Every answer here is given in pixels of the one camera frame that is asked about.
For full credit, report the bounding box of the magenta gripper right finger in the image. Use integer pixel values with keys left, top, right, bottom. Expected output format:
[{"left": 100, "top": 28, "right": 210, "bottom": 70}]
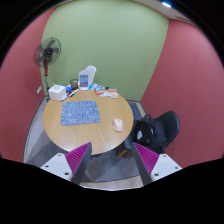
[{"left": 132, "top": 143, "right": 181, "bottom": 185}]

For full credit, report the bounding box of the black backpack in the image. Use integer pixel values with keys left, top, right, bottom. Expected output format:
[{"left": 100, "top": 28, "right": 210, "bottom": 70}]
[{"left": 133, "top": 114, "right": 166, "bottom": 154}]

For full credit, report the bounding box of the black office chair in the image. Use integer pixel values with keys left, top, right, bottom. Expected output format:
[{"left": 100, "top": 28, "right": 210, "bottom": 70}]
[{"left": 122, "top": 111, "right": 180, "bottom": 150}]

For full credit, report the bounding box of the white wall socket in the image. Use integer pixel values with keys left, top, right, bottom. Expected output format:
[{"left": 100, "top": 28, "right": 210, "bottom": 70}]
[{"left": 36, "top": 86, "right": 42, "bottom": 94}]

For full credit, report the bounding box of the blue packet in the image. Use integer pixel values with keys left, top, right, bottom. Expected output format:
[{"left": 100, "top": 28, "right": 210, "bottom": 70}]
[{"left": 89, "top": 84, "right": 98, "bottom": 90}]

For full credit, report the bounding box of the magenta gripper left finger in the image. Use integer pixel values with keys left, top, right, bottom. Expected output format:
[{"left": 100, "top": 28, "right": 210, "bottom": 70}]
[{"left": 41, "top": 142, "right": 92, "bottom": 185}]

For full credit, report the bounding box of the black standing fan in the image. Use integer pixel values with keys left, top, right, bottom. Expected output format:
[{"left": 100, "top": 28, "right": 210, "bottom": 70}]
[{"left": 33, "top": 37, "right": 61, "bottom": 90}]

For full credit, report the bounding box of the white tissue box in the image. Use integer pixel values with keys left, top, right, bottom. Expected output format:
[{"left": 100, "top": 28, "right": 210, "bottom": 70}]
[{"left": 48, "top": 85, "right": 66, "bottom": 101}]

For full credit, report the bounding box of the colourful snack packet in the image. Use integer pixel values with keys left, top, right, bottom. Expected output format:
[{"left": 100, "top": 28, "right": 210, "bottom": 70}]
[{"left": 95, "top": 87, "right": 118, "bottom": 98}]

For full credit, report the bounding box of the dark glass jar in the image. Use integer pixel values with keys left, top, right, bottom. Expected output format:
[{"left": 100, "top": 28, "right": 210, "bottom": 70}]
[{"left": 70, "top": 79, "right": 78, "bottom": 89}]

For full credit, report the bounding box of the round wooden table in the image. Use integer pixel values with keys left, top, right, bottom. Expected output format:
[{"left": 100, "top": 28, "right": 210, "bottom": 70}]
[{"left": 43, "top": 90, "right": 134, "bottom": 155}]

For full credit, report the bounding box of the blue patterned mouse pad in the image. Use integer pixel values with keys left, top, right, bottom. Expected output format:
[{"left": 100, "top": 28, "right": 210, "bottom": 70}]
[{"left": 61, "top": 100, "right": 101, "bottom": 126}]

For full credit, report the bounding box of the ceiling light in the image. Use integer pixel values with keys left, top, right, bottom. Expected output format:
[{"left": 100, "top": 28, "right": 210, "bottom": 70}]
[{"left": 162, "top": 2, "right": 172, "bottom": 8}]

